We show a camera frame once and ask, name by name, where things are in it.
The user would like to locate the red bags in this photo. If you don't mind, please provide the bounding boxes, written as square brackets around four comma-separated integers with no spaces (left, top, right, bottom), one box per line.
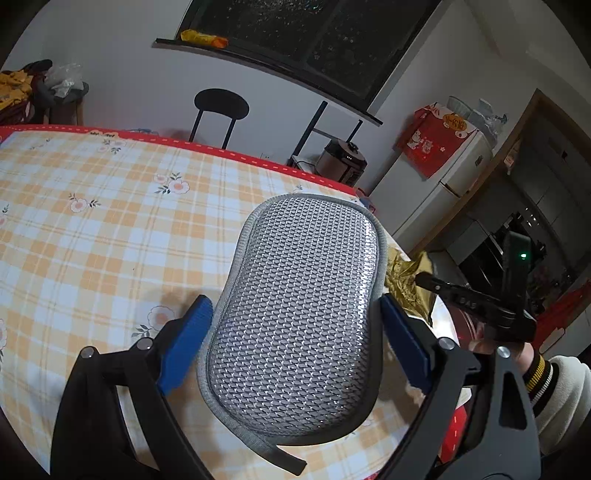
[538,281,591,356]

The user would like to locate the gold foil wrapper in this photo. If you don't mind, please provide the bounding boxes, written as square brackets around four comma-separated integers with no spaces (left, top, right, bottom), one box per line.
[385,247,439,324]

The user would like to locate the clear plastic containers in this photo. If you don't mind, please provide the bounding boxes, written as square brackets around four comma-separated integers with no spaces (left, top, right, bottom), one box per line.
[445,95,509,139]

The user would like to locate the brown pressure cooker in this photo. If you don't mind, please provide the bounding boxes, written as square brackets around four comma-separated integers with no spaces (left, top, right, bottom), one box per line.
[315,138,369,185]

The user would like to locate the dark window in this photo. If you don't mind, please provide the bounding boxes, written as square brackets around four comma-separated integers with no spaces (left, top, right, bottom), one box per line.
[154,0,444,126]

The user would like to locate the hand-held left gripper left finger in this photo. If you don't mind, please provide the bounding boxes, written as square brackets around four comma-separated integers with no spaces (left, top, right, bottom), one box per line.
[50,294,214,480]

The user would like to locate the red printed cloth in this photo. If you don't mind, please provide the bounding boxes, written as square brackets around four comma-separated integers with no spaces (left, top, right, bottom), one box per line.
[398,105,478,180]

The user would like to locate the person's right forearm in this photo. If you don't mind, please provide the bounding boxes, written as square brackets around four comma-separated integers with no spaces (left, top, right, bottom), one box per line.
[519,353,591,455]

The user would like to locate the person's right hand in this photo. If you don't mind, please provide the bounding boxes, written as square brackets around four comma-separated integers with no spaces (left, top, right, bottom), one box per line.
[471,332,534,370]

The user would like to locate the clear plastic bag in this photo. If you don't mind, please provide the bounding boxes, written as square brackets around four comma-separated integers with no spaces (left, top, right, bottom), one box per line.
[45,63,84,95]

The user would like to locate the wooden door frame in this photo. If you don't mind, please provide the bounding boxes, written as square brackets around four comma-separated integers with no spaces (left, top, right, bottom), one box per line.
[411,89,591,254]

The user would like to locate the grey mesh sponge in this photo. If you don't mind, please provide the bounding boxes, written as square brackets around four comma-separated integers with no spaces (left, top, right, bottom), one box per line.
[196,194,389,476]

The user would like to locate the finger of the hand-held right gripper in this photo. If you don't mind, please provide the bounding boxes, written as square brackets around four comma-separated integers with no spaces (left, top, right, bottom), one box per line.
[416,272,462,303]

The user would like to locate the white fridge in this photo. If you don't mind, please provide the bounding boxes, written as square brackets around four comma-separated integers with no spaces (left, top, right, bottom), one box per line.
[369,127,495,241]

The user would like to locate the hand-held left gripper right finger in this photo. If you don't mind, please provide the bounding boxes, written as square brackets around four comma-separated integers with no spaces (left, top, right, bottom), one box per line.
[379,293,541,480]

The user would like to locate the wooden stool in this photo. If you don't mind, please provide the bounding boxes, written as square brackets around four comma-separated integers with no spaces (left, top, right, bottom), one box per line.
[46,82,90,125]

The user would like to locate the colourful shopping bag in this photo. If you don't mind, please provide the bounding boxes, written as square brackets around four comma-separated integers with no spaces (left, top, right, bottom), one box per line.
[355,187,377,213]

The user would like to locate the black kitchen oven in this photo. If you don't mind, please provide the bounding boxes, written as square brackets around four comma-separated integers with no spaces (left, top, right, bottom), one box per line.
[462,231,509,287]

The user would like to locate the yellow snack packet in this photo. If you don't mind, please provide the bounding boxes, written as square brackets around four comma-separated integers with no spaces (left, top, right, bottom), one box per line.
[180,29,229,49]

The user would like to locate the yellow clothes pile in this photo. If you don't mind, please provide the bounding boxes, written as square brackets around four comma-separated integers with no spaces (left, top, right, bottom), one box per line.
[0,69,35,112]

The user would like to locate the red printed tablecloth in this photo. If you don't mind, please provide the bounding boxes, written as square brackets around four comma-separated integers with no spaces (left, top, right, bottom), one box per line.
[0,124,472,467]

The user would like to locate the black metal chair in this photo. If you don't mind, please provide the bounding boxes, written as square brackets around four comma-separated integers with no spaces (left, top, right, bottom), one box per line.
[188,89,250,149]

